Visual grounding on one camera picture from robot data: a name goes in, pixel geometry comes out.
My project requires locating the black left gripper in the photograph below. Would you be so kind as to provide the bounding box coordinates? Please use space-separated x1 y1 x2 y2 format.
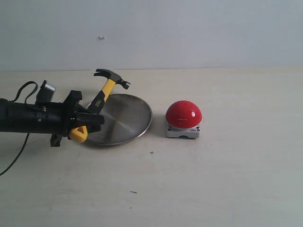
47 90 105 147

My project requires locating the yellow black claw hammer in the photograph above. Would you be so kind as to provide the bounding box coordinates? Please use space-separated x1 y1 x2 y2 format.
69 69 131 143

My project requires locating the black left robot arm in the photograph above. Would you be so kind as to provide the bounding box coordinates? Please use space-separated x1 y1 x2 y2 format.
0 90 105 147

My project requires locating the red dome push button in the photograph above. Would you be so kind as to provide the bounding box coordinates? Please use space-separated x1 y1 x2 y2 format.
165 100 204 139

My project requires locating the round steel plate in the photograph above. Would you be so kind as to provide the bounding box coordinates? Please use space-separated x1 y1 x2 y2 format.
82 94 153 146

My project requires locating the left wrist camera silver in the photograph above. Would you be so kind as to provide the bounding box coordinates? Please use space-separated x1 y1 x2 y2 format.
35 80 56 105

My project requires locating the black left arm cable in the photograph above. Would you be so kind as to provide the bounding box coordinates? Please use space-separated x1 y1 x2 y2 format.
0 81 39 177

